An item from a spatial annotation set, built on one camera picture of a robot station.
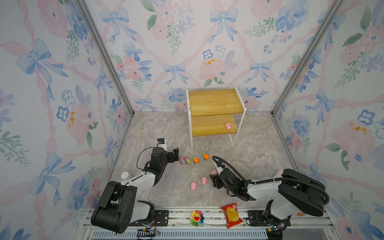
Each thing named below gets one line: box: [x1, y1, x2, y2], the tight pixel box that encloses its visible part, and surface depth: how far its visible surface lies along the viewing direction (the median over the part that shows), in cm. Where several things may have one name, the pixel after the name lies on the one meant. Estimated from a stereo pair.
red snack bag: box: [221, 203, 243, 229], surface depth 75 cm
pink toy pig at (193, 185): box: [190, 181, 197, 190], surface depth 85 cm
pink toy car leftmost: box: [179, 157, 186, 165], surface depth 92 cm
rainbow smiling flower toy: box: [189, 210, 205, 227], surface depth 75 cm
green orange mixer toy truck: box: [192, 157, 200, 164], surface depth 94 cm
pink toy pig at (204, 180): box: [201, 176, 208, 185], surface depth 87 cm
